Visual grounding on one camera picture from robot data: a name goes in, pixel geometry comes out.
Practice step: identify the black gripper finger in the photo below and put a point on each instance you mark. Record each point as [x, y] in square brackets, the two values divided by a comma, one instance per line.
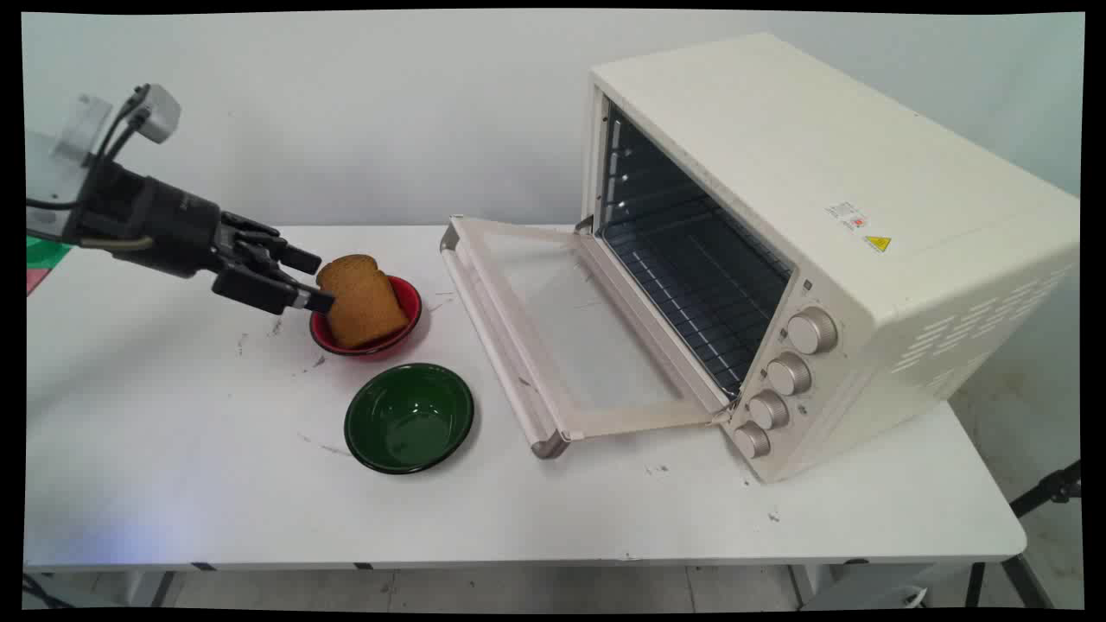
[263, 289]
[276, 247]

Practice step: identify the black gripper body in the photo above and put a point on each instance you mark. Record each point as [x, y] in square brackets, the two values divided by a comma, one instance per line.
[147, 223]

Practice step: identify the brown bread slice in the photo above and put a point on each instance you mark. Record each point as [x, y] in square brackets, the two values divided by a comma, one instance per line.
[360, 302]

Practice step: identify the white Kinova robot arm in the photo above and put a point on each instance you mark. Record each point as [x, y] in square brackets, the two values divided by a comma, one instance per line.
[54, 177]

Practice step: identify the green and red mat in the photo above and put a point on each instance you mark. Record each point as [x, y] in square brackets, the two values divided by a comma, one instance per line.
[41, 259]

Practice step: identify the red bowl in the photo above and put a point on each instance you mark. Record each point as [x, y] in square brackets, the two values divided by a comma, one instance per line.
[406, 321]

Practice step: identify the green bowl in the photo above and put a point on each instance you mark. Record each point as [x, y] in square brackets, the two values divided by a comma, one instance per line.
[409, 418]

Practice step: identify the glass oven door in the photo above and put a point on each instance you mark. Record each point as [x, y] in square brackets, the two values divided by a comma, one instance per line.
[553, 337]

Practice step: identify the silver oven knob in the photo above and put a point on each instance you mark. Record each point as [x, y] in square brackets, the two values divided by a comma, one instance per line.
[812, 331]
[752, 440]
[768, 409]
[789, 374]

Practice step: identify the white product label sticker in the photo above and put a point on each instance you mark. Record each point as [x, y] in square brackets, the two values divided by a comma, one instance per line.
[847, 214]

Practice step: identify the cream toaster oven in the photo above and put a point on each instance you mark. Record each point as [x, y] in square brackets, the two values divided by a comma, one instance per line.
[873, 225]

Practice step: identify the yellow warning sticker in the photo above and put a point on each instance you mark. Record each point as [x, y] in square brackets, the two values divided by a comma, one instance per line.
[877, 244]

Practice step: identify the black tripod stand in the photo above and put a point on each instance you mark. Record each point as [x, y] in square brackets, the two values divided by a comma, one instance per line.
[1028, 527]

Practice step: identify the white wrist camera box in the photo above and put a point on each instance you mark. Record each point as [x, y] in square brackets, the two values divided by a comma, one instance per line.
[157, 112]

